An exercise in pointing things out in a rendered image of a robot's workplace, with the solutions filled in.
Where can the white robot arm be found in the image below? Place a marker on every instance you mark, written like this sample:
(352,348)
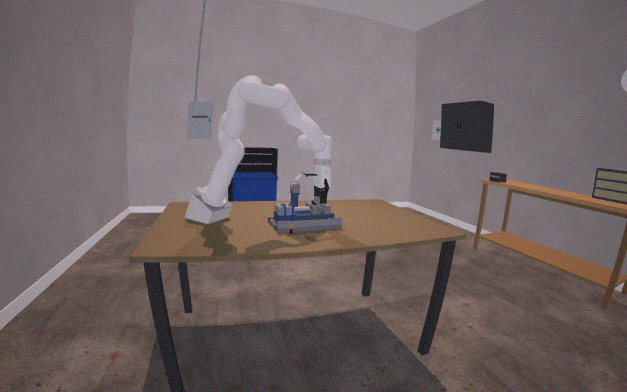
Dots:
(233,123)

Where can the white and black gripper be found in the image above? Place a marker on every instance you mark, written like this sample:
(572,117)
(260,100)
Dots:
(323,179)

